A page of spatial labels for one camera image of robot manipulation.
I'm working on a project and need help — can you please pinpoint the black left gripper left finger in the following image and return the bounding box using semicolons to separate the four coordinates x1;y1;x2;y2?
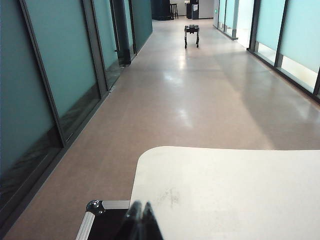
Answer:
116;200;144;240

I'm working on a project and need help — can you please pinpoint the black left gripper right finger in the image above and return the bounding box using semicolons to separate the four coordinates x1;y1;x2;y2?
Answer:
139;201;165;240

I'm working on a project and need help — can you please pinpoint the black quadruped robot dog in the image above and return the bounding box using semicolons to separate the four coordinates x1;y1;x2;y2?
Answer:
184;23;201;49

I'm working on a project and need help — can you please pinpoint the black aluminium-edged case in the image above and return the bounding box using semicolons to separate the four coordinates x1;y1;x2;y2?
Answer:
74;199;133;240

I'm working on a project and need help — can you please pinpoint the dark round pillar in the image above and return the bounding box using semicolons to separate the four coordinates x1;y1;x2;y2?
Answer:
114;0;133;66

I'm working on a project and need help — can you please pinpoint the dark bar counter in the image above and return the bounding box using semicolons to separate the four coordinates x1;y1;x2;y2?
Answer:
151;0;174;22

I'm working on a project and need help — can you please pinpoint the dark wooden bar stool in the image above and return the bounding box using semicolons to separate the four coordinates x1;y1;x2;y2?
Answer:
169;2;179;20

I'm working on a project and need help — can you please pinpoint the black bin with poster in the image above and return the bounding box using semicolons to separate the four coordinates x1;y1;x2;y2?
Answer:
191;0;200;20

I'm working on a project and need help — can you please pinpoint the long black door handle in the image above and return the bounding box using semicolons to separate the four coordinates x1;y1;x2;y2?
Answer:
111;0;121;53

